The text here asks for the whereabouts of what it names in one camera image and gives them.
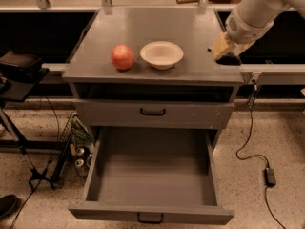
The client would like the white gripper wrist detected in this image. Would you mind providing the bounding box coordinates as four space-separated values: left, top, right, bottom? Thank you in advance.
211 9 274 61

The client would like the blue rxbar blueberry packet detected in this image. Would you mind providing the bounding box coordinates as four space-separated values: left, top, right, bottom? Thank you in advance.
208 48 241 66

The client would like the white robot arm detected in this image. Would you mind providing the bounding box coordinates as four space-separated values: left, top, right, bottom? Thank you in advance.
210 0 305 64

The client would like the grey wooden drawer cabinet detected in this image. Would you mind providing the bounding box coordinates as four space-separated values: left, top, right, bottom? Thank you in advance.
64 7 242 141

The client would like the closed grey top drawer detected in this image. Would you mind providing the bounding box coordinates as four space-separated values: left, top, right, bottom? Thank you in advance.
74 99 234 130

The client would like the open grey middle drawer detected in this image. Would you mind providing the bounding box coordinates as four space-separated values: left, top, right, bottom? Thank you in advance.
70 127 234 225

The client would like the white paper bowl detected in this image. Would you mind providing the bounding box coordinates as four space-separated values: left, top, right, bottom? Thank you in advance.
140 41 184 70

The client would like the red apple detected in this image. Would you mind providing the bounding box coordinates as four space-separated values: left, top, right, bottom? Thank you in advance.
111 45 135 71

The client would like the black power adapter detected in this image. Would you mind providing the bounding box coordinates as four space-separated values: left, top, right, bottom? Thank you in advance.
264 168 276 187

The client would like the black bag on stand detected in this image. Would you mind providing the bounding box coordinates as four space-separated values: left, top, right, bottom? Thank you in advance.
0 51 42 82

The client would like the black tripod stand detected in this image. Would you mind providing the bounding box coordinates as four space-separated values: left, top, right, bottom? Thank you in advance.
0 68 55 191

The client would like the black shoe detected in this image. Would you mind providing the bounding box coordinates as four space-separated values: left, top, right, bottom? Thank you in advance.
0 194 17 219

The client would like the wooden hammer handle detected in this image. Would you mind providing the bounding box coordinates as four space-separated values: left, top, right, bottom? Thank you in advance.
175 0 213 4

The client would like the black power cable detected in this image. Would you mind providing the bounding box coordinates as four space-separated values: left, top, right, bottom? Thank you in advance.
234 79 287 229

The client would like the wire basket with cans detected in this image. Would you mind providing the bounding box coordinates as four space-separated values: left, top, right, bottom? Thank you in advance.
51 113 94 183

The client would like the metal rail frame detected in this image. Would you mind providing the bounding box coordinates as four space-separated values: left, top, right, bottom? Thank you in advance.
0 0 255 16

